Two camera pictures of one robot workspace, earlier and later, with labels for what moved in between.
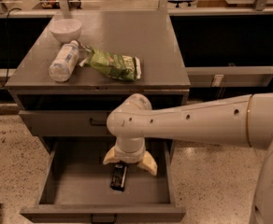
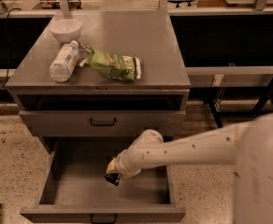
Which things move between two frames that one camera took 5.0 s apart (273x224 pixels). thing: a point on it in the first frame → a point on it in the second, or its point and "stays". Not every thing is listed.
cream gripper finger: (111, 156) → (111, 166)
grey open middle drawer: (75, 184) stays
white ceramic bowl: (65, 30) stays
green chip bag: (118, 65) stays
